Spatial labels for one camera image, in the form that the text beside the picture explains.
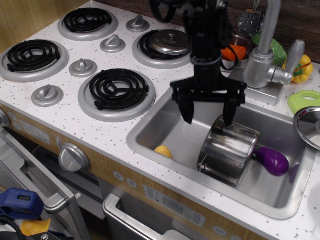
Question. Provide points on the green toy cutting board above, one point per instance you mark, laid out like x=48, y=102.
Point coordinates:
x=303, y=99

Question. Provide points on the silver stove knob middle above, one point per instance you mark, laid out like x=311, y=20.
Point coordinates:
x=113, y=44

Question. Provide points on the silver stove knob front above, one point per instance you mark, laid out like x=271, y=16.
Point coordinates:
x=47, y=96

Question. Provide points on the black front burner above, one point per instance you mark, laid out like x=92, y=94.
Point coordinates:
x=118, y=89

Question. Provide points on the steel bowl at right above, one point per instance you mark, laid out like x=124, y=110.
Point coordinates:
x=306, y=123

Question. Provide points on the blue clamp tool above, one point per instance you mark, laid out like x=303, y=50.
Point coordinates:
x=20, y=204

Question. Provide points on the silver stove knob centre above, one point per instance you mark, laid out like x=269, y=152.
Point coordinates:
x=83, y=68

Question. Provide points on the grey sink basin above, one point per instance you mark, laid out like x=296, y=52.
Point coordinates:
x=276, y=197

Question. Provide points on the black rear left burner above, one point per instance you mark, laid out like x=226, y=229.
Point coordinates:
x=85, y=20

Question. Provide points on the green toy vegetable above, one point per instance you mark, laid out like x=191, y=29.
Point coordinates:
x=279, y=54

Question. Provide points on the yellow toy corn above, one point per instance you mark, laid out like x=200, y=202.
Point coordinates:
x=163, y=150

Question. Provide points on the purple toy eggplant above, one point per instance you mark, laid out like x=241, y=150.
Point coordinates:
x=273, y=161

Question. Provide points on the steel pot lid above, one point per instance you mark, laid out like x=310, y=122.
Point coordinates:
x=170, y=42

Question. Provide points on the silver toy faucet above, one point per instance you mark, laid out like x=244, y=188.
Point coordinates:
x=265, y=80

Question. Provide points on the silver dishwasher door handle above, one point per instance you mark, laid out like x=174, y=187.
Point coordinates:
x=139, y=230

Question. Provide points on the black burner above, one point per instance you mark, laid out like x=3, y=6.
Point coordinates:
x=146, y=49
x=118, y=89
x=85, y=20
x=32, y=55

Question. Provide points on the stainless steel pot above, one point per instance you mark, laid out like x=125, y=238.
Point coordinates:
x=227, y=150

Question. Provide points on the silver stove knob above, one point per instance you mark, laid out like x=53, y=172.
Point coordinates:
x=137, y=25
x=83, y=68
x=47, y=96
x=113, y=44

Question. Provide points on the silver oven door handle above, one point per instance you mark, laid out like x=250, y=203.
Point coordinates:
x=28, y=173

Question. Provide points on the yellow toy bell pepper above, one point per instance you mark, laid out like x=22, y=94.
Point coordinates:
x=303, y=71

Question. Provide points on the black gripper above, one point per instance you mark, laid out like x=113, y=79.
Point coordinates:
x=208, y=85

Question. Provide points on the silver dial at left edge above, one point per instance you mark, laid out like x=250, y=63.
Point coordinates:
x=4, y=119

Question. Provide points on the small steel saucepan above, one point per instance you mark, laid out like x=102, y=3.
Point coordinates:
x=229, y=66

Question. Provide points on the black rear right burner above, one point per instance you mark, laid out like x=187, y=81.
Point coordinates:
x=146, y=49

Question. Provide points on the silver stove knob rear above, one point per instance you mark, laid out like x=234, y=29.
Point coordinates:
x=137, y=25

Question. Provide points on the orange toy carrot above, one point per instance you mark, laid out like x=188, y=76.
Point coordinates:
x=234, y=51

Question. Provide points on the silver oven dial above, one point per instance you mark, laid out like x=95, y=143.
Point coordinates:
x=72, y=158

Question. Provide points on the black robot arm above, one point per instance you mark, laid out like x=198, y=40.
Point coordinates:
x=207, y=25

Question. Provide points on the hanging steel spatula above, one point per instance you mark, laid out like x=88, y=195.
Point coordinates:
x=251, y=21

